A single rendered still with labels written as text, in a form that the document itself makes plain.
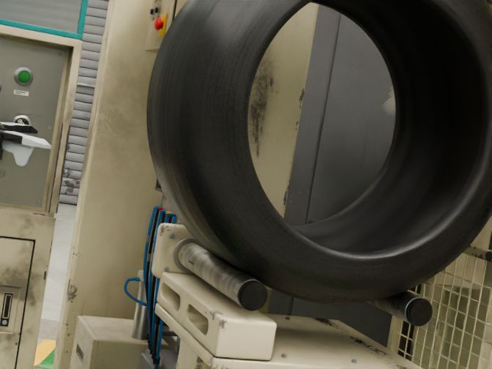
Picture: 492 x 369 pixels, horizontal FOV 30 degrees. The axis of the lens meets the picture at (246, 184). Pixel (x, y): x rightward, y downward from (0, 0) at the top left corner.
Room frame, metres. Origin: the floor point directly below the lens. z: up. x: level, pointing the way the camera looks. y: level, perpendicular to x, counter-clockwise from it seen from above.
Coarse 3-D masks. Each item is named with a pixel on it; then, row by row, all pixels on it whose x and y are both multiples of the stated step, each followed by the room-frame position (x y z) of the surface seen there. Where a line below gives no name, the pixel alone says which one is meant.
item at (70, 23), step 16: (0, 0) 1.88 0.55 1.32; (16, 0) 1.89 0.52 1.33; (32, 0) 1.90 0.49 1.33; (48, 0) 1.91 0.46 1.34; (64, 0) 1.92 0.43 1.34; (80, 0) 1.93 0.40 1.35; (0, 16) 1.88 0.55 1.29; (16, 16) 1.89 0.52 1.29; (32, 16) 1.90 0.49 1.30; (48, 16) 1.91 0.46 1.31; (64, 16) 1.92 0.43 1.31; (80, 16) 1.93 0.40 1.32; (48, 32) 1.91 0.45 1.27; (64, 32) 1.92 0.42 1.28; (80, 32) 1.93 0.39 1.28
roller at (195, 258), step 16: (192, 256) 1.56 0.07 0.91; (208, 256) 1.51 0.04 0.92; (208, 272) 1.46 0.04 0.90; (224, 272) 1.40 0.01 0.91; (240, 272) 1.38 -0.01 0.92; (224, 288) 1.38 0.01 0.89; (240, 288) 1.32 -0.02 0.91; (256, 288) 1.32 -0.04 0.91; (240, 304) 1.32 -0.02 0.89; (256, 304) 1.32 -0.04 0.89
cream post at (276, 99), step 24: (288, 24) 1.71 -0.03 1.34; (312, 24) 1.73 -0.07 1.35; (288, 48) 1.72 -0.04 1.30; (264, 72) 1.70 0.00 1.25; (288, 72) 1.72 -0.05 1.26; (264, 96) 1.70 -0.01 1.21; (288, 96) 1.72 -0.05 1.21; (264, 120) 1.71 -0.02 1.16; (288, 120) 1.72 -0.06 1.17; (264, 144) 1.71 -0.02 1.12; (288, 144) 1.73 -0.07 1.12; (264, 168) 1.71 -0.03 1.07; (288, 168) 1.73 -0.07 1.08; (264, 312) 1.73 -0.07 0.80; (192, 360) 1.71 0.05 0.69
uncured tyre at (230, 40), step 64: (192, 0) 1.46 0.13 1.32; (256, 0) 1.29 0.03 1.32; (320, 0) 1.62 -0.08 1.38; (384, 0) 1.64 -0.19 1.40; (448, 0) 1.39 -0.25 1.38; (192, 64) 1.30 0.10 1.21; (256, 64) 1.29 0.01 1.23; (448, 64) 1.64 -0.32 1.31; (192, 128) 1.30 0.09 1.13; (448, 128) 1.67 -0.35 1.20; (192, 192) 1.32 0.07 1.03; (256, 192) 1.30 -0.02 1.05; (384, 192) 1.68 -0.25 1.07; (448, 192) 1.61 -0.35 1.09; (256, 256) 1.33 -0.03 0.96; (320, 256) 1.34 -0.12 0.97; (384, 256) 1.37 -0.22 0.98; (448, 256) 1.43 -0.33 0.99
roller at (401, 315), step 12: (372, 300) 1.53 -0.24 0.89; (384, 300) 1.48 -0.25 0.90; (396, 300) 1.45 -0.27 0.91; (408, 300) 1.43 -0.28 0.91; (420, 300) 1.42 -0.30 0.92; (396, 312) 1.45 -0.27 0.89; (408, 312) 1.41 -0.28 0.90; (420, 312) 1.42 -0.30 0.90; (432, 312) 1.43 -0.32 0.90; (420, 324) 1.42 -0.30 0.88
